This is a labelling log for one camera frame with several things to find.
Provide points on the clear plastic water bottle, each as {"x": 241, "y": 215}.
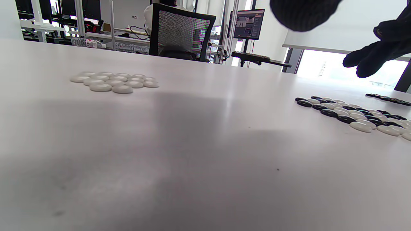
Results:
{"x": 88, "y": 42}

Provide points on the cluster of white go stones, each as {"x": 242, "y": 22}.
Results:
{"x": 112, "y": 81}

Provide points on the black mesh office chair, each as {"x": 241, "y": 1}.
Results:
{"x": 179, "y": 32}

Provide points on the aluminium frame post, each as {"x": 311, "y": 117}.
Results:
{"x": 231, "y": 29}

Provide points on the black electronic device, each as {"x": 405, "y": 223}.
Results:
{"x": 249, "y": 24}

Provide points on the black keyboard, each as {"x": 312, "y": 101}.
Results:
{"x": 250, "y": 57}

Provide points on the person's right hand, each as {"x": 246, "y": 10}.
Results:
{"x": 385, "y": 48}

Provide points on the cluster of black go stones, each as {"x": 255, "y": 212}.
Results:
{"x": 388, "y": 98}

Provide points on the person's left hand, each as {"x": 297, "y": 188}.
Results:
{"x": 305, "y": 14}

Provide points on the pile of mixed go stones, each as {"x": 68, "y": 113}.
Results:
{"x": 353, "y": 115}

